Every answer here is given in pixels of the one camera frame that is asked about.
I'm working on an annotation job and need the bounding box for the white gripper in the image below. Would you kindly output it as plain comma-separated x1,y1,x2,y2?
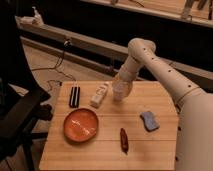
111,66,138,98

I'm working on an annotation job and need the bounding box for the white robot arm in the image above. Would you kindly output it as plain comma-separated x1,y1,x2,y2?
112,38,213,171

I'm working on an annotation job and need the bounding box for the white plastic bottle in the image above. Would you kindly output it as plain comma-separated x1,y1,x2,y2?
90,82,109,108

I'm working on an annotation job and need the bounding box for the blue sponge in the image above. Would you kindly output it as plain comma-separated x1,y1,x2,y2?
140,111,159,132

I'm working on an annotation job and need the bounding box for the wooden table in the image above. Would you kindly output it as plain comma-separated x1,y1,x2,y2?
39,81,178,171

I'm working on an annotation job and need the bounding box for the orange plate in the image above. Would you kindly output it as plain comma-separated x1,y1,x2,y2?
63,108,99,143

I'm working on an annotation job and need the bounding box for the white spray bottle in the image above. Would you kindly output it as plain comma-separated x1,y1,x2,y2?
32,6,44,26

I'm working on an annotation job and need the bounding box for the black office chair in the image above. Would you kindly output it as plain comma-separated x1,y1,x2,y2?
0,0,52,171

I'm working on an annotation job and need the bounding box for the black floor cable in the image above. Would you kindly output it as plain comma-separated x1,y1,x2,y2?
30,39,77,95

